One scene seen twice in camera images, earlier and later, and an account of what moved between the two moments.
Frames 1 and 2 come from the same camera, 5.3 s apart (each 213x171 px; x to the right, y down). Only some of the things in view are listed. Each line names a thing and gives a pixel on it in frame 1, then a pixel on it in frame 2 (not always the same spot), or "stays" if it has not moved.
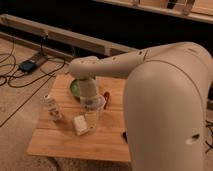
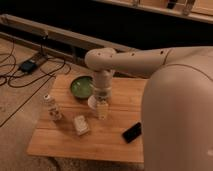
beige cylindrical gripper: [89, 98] -> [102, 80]
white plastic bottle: [52, 107] stays
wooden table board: [54, 134] stays
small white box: [80, 125] stays
